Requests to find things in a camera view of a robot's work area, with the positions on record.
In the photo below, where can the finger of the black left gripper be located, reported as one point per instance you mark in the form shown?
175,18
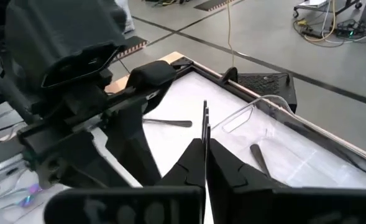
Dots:
74,161
130,146

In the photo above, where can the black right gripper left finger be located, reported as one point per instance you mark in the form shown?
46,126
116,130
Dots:
185,177

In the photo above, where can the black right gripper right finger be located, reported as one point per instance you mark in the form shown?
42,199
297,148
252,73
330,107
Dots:
229,186

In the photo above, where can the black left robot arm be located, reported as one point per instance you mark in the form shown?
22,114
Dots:
2,87

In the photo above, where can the white work mat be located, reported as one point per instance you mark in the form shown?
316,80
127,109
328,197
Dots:
185,102

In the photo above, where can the clear plastic tray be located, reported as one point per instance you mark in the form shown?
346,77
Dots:
2,202
294,155

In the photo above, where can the hazard-striped black floor mat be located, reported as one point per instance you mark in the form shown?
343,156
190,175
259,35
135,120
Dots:
136,43
210,4

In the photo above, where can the black power strip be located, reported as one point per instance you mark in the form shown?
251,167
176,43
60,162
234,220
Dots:
347,29

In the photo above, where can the grey wheeled cart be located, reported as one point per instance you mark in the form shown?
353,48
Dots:
316,3

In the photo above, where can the black frame clamp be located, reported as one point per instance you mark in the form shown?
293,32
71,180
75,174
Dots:
230,74

